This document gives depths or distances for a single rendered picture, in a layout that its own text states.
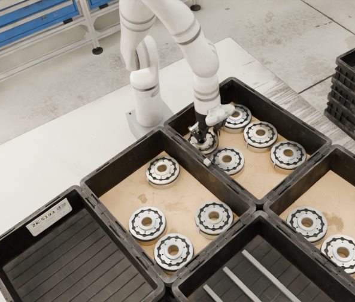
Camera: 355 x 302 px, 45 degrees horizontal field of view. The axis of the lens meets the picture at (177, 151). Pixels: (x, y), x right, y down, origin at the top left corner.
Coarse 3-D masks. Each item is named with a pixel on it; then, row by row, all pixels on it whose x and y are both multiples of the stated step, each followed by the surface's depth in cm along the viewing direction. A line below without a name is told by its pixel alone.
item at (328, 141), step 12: (240, 84) 134; (264, 96) 130; (276, 108) 127; (168, 120) 128; (300, 120) 122; (312, 132) 120; (324, 144) 116; (204, 156) 118; (312, 156) 115; (216, 168) 115; (300, 168) 112; (228, 180) 112; (288, 180) 110; (276, 192) 108
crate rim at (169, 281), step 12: (156, 132) 126; (168, 132) 125; (132, 144) 123; (180, 144) 123; (120, 156) 121; (192, 156) 118; (96, 168) 119; (84, 180) 117; (240, 192) 109; (96, 204) 112; (252, 204) 107; (108, 216) 109; (240, 216) 105; (120, 228) 107; (228, 228) 103; (132, 240) 104; (216, 240) 102; (144, 252) 102; (204, 252) 100; (156, 264) 100; (192, 264) 99
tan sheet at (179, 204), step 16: (144, 176) 128; (192, 176) 126; (112, 192) 126; (128, 192) 125; (144, 192) 125; (160, 192) 124; (176, 192) 124; (192, 192) 123; (208, 192) 122; (112, 208) 123; (128, 208) 122; (160, 208) 121; (176, 208) 120; (192, 208) 120; (128, 224) 119; (176, 224) 117; (192, 224) 116; (192, 240) 113; (208, 240) 113
